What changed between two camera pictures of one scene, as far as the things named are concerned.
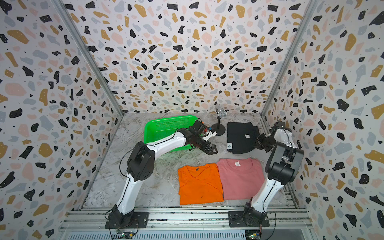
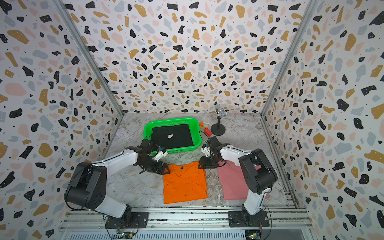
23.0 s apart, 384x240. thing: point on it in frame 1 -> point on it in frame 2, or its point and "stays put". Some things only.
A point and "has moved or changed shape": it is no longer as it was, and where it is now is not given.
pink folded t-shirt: [241, 178] stays put
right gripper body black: [265, 143] -> [210, 160]
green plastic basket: [157, 129] stays put
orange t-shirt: [200, 183] has moved or changed shape
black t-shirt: [241, 137] -> [177, 136]
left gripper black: [211, 150] -> [160, 169]
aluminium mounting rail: [188, 219] stays put
